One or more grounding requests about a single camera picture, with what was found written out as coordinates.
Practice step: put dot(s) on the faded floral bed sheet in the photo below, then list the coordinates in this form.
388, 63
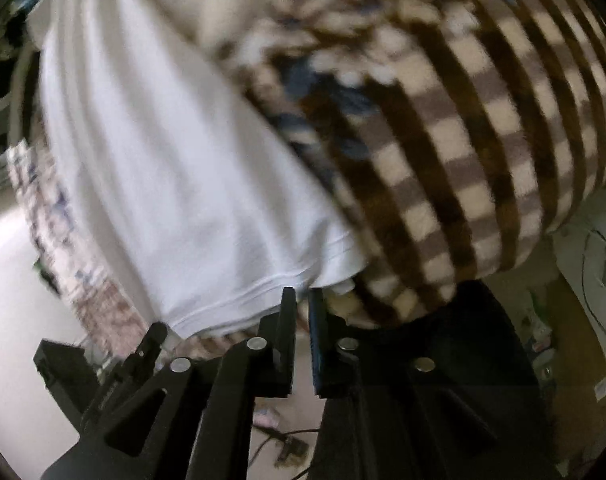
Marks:
63, 245

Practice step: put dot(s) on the cardboard box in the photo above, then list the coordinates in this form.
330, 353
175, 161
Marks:
580, 355

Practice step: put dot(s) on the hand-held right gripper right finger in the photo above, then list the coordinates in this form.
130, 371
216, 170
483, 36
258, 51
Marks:
317, 330

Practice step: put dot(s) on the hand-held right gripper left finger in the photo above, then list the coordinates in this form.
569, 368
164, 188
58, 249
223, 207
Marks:
286, 320

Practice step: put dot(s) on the brown cream checked blanket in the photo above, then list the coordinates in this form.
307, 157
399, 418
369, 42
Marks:
458, 135

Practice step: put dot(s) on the white t-shirt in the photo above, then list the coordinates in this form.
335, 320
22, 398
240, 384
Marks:
173, 170

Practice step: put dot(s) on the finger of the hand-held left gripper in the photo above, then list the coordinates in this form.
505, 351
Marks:
145, 352

